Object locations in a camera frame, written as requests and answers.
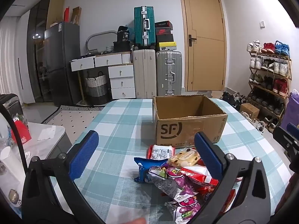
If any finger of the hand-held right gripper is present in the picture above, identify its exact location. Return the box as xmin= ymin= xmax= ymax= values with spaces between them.
xmin=273 ymin=126 xmax=299 ymax=155
xmin=287 ymin=122 xmax=299 ymax=139

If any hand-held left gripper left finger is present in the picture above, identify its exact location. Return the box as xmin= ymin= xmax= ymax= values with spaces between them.
xmin=22 ymin=130 xmax=103 ymax=224

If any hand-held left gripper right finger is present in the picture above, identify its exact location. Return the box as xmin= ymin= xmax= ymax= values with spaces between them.
xmin=192 ymin=132 xmax=272 ymax=224

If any beige cookie packet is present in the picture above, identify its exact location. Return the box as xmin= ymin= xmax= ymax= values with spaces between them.
xmin=168 ymin=148 xmax=202 ymax=168

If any red white snack packet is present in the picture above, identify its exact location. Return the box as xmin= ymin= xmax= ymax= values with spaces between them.
xmin=181 ymin=164 xmax=220 ymax=187

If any brown cardboard box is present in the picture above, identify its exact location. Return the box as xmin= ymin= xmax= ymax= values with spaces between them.
xmin=152 ymin=95 xmax=228 ymax=148

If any dark red snack packet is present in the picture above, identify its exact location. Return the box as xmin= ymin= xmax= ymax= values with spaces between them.
xmin=196 ymin=180 xmax=220 ymax=199

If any white red-ended snack packet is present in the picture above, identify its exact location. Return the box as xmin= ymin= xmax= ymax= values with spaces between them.
xmin=147 ymin=144 xmax=176 ymax=161

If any red chips bag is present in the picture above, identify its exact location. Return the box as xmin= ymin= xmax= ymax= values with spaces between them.
xmin=220 ymin=187 xmax=236 ymax=213

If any pink grape candy packet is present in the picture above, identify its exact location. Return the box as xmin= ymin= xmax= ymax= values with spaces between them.
xmin=165 ymin=202 xmax=195 ymax=223
xmin=173 ymin=191 xmax=201 ymax=215

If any blue cookie packet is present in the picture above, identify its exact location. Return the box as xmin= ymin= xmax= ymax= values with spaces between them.
xmin=134 ymin=157 xmax=169 ymax=183

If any person's right forearm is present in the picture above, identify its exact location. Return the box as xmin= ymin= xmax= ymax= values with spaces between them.
xmin=274 ymin=168 xmax=299 ymax=218

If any patterned floor rug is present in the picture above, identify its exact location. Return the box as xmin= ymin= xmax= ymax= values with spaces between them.
xmin=41 ymin=105 xmax=105 ymax=131

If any white marble side table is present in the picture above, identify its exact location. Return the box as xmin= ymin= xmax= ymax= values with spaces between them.
xmin=0 ymin=121 xmax=73 ymax=215

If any small cardboard box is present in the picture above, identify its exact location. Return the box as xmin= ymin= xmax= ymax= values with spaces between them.
xmin=240 ymin=103 xmax=260 ymax=120

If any white tissue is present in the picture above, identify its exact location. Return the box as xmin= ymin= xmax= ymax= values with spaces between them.
xmin=37 ymin=128 xmax=56 ymax=141

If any metal shoe rack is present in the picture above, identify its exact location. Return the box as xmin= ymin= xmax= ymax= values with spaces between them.
xmin=248 ymin=51 xmax=292 ymax=122

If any heap of loose shoes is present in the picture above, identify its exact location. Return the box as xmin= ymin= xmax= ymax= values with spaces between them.
xmin=220 ymin=91 xmax=279 ymax=133

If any shoe rack with shoes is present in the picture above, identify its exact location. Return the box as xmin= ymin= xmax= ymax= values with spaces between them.
xmin=246 ymin=40 xmax=291 ymax=122

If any woven grey laundry basket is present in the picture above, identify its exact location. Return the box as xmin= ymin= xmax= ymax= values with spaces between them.
xmin=84 ymin=71 xmax=108 ymax=105

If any red paper bag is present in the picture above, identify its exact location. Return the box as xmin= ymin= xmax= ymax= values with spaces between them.
xmin=10 ymin=119 xmax=32 ymax=146

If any white cup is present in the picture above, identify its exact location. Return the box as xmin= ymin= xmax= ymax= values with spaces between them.
xmin=0 ymin=146 xmax=18 ymax=175

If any silver suitcase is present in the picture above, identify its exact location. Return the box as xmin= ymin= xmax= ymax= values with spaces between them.
xmin=155 ymin=51 xmax=183 ymax=97

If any white drawer desk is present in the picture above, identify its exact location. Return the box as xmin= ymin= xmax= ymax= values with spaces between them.
xmin=71 ymin=51 xmax=136 ymax=99

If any tan wooden door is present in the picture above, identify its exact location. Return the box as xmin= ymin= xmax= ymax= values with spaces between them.
xmin=179 ymin=0 xmax=227 ymax=92

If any white suitcase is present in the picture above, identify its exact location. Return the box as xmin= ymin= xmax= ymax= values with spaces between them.
xmin=133 ymin=49 xmax=156 ymax=99

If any dark grey fridge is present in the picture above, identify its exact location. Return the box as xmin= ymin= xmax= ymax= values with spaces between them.
xmin=44 ymin=21 xmax=81 ymax=106

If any white wardrobe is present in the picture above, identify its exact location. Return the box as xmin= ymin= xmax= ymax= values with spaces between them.
xmin=15 ymin=10 xmax=35 ymax=104

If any black storage box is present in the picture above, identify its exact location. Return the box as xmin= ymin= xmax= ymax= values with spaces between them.
xmin=113 ymin=41 xmax=134 ymax=53

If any dark glass cabinet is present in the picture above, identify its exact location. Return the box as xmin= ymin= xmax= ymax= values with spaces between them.
xmin=26 ymin=0 xmax=52 ymax=103

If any oval silver-framed mirror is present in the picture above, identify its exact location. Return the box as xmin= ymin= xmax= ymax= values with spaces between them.
xmin=86 ymin=30 xmax=118 ymax=52

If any plain black shoe box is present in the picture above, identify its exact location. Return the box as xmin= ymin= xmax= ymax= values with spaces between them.
xmin=156 ymin=34 xmax=174 ymax=43

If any black paper bag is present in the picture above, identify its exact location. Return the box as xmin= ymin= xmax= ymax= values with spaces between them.
xmin=117 ymin=26 xmax=131 ymax=43

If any white curtain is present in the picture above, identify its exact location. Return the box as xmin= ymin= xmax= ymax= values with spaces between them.
xmin=0 ymin=16 xmax=17 ymax=94

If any red black shoe box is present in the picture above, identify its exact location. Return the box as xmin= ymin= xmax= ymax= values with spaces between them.
xmin=155 ymin=27 xmax=174 ymax=35

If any teal suitcase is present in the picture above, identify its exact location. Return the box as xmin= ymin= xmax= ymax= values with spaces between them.
xmin=134 ymin=6 xmax=156 ymax=49

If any brown paper bag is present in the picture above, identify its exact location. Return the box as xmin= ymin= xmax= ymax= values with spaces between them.
xmin=71 ymin=7 xmax=82 ymax=26

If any large tan cardboard box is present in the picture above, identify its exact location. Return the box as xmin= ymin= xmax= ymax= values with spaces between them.
xmin=46 ymin=0 xmax=64 ymax=29

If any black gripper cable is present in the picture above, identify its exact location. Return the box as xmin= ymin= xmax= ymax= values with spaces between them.
xmin=0 ymin=103 xmax=32 ymax=168

